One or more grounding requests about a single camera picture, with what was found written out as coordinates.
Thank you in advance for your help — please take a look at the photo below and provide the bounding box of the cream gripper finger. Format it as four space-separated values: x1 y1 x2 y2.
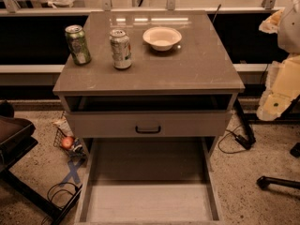
259 9 283 34

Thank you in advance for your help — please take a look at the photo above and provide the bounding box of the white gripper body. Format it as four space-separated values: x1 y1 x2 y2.
256 53 300 121

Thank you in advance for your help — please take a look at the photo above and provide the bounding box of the silver 7up can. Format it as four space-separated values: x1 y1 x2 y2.
110 29 132 69

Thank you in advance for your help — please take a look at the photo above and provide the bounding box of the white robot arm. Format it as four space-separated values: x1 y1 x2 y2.
256 0 300 121

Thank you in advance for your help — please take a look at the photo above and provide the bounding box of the grey drawer cabinet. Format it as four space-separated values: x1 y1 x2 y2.
53 11 244 151

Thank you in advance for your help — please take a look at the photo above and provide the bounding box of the open middle drawer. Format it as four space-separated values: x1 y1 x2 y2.
74 138 224 225

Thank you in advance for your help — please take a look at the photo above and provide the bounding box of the green soda can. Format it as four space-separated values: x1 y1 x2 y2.
65 24 91 66

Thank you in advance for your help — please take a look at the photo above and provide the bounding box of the grey top drawer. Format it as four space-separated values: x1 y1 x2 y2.
66 112 232 138

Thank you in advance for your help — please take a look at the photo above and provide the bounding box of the black chair leg caster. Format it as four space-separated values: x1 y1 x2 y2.
256 176 300 189

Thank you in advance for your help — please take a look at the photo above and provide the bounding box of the white bowl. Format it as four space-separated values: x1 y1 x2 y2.
142 27 182 52

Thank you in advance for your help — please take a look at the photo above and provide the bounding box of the red apple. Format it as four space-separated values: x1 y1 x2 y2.
61 136 74 150

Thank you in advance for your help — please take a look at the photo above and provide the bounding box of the blue tape cross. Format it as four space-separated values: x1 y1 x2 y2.
61 158 85 186

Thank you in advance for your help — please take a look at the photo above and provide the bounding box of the black office chair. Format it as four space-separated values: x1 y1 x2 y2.
0 100 82 225

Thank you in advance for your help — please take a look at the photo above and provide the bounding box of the black power adapter cable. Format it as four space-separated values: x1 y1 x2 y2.
217 123 255 155

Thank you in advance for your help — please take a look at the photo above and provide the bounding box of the black drawer handle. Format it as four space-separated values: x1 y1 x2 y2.
135 126 161 134

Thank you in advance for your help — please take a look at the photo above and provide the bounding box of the black wire basket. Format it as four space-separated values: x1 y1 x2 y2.
53 129 85 158

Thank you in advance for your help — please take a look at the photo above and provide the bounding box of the black floor cable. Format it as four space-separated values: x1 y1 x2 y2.
40 181 81 225

